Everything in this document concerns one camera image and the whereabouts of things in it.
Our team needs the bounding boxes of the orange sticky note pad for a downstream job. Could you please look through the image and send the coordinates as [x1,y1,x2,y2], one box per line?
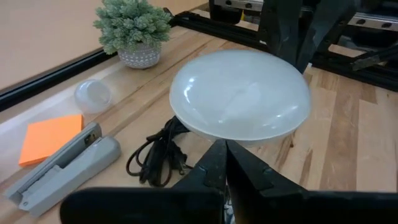
[18,114,85,167]

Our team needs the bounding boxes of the black aluminium table frame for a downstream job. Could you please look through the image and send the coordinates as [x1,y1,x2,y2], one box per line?
[0,6,398,113]

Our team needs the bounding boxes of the light wooden desk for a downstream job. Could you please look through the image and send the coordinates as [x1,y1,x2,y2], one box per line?
[0,0,210,91]

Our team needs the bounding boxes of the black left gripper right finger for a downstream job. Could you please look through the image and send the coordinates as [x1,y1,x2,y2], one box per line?
[226,139,398,224]

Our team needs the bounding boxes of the artificial green potted plant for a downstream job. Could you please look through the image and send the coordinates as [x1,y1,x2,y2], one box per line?
[93,0,172,70]

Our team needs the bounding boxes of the black power cord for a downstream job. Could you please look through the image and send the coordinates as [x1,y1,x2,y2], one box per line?
[126,115,194,188]

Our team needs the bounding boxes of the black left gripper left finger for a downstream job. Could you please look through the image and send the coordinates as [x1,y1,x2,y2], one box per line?
[60,139,228,224]

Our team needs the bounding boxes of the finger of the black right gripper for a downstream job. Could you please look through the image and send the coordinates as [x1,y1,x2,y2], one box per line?
[295,0,358,74]
[258,0,307,66]

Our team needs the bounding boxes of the small clear plastic cup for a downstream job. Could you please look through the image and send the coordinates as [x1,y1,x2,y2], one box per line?
[73,78,113,114]

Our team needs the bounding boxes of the grey stapler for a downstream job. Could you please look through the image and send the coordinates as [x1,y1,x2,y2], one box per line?
[3,121,122,218]

